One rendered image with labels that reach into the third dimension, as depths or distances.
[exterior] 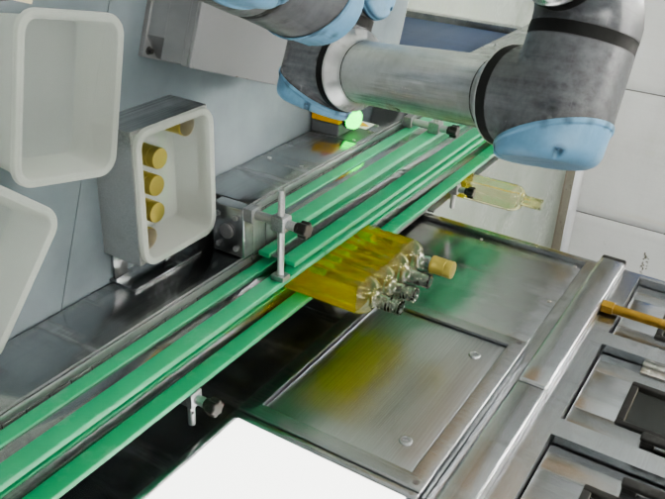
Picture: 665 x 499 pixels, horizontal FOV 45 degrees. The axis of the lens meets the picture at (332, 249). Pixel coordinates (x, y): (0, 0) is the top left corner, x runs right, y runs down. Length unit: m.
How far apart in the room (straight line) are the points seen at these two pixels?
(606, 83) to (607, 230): 6.88
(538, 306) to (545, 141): 0.96
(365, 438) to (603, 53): 0.72
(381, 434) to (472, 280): 0.62
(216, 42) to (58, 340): 0.50
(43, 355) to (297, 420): 0.41
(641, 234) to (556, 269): 5.75
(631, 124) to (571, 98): 6.52
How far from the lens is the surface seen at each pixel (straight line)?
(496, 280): 1.84
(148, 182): 1.26
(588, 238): 7.81
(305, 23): 0.59
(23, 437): 1.10
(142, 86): 1.30
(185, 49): 1.22
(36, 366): 1.18
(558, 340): 1.61
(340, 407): 1.36
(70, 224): 1.26
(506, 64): 0.90
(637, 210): 7.60
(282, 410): 1.35
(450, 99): 0.95
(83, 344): 1.21
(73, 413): 1.11
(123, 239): 1.28
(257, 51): 1.34
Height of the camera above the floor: 1.63
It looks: 27 degrees down
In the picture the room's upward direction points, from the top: 108 degrees clockwise
